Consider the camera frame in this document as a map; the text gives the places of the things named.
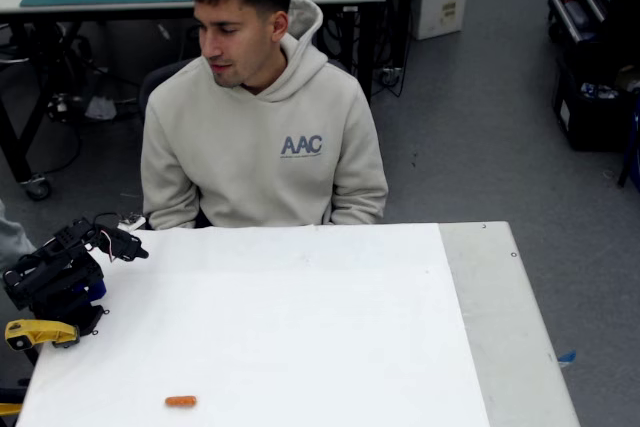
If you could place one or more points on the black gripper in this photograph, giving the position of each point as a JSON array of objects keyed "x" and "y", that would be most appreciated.
[{"x": 126, "y": 247}]

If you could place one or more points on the black bin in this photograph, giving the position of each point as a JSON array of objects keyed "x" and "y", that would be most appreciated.
[{"x": 590, "y": 122}]

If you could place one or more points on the yellow black clamp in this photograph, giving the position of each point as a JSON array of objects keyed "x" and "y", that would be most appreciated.
[
  {"x": 40, "y": 332},
  {"x": 10, "y": 408}
]

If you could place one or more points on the grey trouser leg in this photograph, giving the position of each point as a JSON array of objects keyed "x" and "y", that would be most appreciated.
[{"x": 12, "y": 242}]

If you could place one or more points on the workbench caster wheel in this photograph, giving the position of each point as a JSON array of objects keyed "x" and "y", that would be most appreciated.
[{"x": 37, "y": 188}]

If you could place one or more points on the orange baby carrot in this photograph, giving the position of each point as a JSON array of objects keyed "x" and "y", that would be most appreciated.
[{"x": 181, "y": 401}]

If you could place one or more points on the large white paper sheet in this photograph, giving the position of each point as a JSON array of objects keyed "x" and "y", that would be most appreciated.
[{"x": 275, "y": 322}]

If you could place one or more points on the man in beige hoodie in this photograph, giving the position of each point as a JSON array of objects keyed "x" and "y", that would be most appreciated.
[{"x": 260, "y": 147}]

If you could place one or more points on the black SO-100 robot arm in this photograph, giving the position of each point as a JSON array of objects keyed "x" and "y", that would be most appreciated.
[{"x": 55, "y": 277}]

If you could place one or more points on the blue tape scrap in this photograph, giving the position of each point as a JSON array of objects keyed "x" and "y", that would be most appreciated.
[{"x": 566, "y": 357}]

